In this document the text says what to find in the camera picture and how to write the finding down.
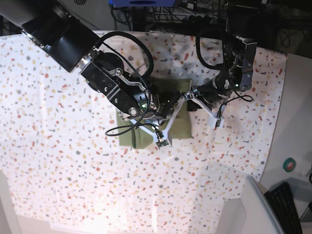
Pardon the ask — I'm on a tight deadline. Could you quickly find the terrazzo pattern tablecloth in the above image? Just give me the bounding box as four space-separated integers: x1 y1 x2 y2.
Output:
0 35 288 234

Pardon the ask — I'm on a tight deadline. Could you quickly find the green tape roll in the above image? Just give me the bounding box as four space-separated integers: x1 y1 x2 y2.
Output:
283 158 296 173

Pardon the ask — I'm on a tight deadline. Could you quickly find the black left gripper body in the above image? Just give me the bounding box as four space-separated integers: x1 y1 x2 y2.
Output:
193 79 233 110

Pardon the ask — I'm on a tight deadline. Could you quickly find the blue box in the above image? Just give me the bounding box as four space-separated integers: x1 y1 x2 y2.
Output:
108 0 182 7

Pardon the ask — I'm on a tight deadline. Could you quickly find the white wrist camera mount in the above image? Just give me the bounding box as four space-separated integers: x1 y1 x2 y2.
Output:
138 97 187 149
182 87 224 129

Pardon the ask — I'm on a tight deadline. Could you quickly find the grey monitor edge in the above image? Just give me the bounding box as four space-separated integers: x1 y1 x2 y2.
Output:
241 176 284 234

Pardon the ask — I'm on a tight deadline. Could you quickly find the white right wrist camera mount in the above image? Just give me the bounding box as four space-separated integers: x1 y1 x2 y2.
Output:
138 97 187 149

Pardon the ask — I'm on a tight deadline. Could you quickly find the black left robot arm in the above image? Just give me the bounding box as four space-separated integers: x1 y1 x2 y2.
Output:
193 0 270 110

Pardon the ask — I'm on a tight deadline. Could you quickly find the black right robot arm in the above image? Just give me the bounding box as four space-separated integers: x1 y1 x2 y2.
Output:
0 0 181 119

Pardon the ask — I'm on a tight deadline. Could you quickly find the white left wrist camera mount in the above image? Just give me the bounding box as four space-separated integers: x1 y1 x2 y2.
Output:
182 87 224 129

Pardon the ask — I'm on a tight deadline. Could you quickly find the green t-shirt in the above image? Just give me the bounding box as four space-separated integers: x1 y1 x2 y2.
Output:
119 78 192 149

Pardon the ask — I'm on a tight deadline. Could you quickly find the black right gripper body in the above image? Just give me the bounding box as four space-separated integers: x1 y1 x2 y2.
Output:
143 90 182 120

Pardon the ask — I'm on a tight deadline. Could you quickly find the black keyboard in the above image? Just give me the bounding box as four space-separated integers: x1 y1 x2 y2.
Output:
264 182 303 234

